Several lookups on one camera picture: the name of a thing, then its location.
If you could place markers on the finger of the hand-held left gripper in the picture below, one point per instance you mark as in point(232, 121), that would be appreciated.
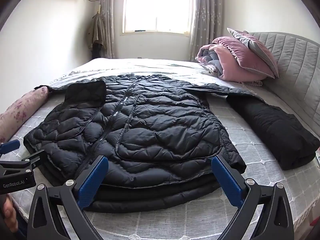
point(10, 146)
point(36, 158)

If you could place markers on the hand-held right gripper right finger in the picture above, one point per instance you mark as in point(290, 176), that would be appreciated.
point(227, 178)

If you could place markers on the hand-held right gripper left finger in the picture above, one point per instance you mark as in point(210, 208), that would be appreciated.
point(93, 178)

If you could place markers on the black quilted down jacket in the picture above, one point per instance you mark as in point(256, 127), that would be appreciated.
point(155, 120)

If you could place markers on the person's left hand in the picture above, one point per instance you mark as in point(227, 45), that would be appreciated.
point(8, 211)

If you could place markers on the grey bed cover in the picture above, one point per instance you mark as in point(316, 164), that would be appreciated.
point(252, 152)

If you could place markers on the pink floral bolster pillow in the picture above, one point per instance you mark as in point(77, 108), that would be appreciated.
point(17, 110)

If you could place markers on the folded black garment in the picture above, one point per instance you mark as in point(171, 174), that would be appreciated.
point(275, 130)

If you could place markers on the pink folded quilt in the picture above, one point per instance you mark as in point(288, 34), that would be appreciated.
point(225, 60)

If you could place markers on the grey and pink pillow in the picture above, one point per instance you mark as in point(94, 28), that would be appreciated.
point(257, 52)

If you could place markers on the grey padded headboard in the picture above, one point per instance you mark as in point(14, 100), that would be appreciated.
point(297, 62)

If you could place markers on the hanging olive coat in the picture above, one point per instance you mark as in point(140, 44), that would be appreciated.
point(97, 32)

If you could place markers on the grey patterned curtain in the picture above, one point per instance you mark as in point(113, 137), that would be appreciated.
point(203, 17)
point(108, 17)

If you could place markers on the window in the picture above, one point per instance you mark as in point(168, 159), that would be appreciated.
point(157, 7)

